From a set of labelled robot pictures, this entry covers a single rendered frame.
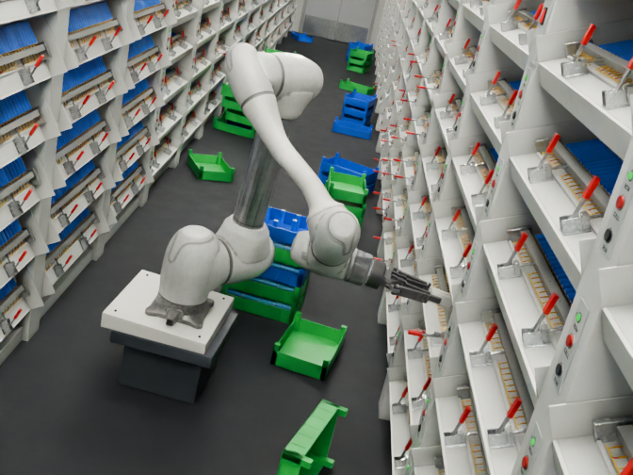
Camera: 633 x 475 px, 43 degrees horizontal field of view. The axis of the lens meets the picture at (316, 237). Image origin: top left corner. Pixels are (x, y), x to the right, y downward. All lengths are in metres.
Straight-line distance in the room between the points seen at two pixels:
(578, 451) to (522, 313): 0.39
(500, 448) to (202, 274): 1.31
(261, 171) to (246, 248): 0.25
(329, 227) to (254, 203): 0.64
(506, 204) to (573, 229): 0.47
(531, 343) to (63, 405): 1.59
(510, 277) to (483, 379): 0.20
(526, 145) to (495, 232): 0.19
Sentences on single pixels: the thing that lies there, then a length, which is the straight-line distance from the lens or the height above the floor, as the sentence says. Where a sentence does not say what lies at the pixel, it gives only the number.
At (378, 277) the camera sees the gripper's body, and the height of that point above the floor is 0.64.
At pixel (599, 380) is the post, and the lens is 1.07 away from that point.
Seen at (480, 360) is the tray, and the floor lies 0.74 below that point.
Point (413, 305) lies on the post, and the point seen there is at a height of 0.42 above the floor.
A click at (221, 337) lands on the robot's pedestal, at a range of 2.57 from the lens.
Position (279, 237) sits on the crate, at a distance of 3.04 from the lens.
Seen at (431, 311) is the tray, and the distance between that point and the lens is 2.26.
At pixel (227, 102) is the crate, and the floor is 0.20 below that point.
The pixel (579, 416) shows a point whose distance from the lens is 1.09.
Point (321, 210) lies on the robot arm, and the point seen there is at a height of 0.81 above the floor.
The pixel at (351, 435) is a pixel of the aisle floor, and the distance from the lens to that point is 2.62.
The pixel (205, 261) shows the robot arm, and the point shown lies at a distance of 2.45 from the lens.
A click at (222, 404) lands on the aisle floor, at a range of 2.62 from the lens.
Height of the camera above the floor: 1.44
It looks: 21 degrees down
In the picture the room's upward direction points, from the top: 13 degrees clockwise
